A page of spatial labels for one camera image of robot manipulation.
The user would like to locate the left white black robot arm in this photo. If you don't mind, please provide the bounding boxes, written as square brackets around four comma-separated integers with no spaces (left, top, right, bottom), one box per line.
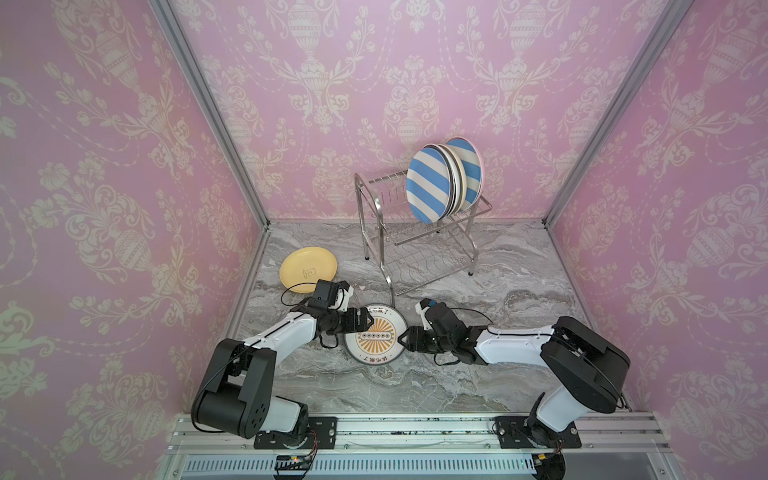
[190,280,374,448]

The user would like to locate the blue striped plate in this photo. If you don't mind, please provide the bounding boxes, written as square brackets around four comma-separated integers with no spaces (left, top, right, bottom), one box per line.
[446,137,479,212]
[406,146,454,224]

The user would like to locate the orange sunburst plate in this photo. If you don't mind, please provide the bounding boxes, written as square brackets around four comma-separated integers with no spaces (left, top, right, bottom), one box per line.
[344,304,408,366]
[434,144,460,218]

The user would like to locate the yellow plate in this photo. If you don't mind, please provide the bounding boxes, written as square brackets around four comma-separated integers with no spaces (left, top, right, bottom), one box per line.
[279,247,338,293]

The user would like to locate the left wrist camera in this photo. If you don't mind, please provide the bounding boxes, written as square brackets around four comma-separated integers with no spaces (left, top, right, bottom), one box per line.
[334,282,354,312]

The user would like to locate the small electronics board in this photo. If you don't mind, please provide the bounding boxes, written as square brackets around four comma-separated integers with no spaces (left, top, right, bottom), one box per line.
[275,455,315,472]

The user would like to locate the aluminium rail frame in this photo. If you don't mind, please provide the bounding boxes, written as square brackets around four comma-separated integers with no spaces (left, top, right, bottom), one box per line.
[157,411,684,479]

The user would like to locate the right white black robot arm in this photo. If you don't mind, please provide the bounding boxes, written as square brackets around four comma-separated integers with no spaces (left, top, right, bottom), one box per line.
[398,299,631,448]

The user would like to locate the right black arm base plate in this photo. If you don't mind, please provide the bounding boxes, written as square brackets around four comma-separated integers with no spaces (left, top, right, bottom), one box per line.
[491,415,582,449]

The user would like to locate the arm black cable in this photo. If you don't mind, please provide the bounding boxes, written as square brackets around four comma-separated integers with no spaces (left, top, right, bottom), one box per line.
[190,281,337,433]
[449,307,553,337]

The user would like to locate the beige plate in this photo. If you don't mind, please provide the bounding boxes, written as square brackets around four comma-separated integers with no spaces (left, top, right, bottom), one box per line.
[444,144,468,214]

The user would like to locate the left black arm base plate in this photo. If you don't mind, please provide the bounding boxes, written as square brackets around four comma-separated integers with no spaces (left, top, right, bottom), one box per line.
[254,416,338,450]

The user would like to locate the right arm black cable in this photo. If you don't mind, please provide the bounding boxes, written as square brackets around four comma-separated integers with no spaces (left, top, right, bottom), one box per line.
[449,307,553,337]

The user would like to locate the pink plate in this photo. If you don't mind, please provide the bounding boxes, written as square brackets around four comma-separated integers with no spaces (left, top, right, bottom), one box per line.
[468,140,486,204]

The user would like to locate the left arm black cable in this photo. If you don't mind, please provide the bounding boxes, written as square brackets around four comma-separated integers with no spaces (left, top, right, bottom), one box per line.
[190,281,337,433]

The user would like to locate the chrome wire dish rack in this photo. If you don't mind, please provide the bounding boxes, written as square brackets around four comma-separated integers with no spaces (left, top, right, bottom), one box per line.
[354,171,492,307]

